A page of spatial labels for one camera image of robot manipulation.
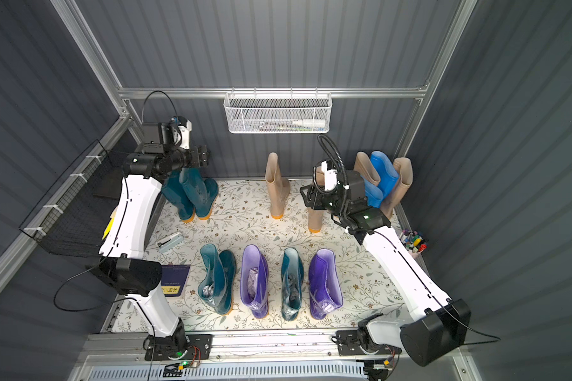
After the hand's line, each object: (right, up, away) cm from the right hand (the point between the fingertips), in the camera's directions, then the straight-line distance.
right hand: (312, 188), depth 73 cm
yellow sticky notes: (-62, -11, -1) cm, 63 cm away
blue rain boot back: (+29, +5, +14) cm, 32 cm away
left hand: (-35, +12, +3) cm, 38 cm away
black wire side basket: (-71, -10, -3) cm, 72 cm away
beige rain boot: (-11, +1, +14) cm, 18 cm away
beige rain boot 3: (+37, +9, +18) cm, 43 cm away
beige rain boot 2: (+3, -10, +17) cm, 19 cm away
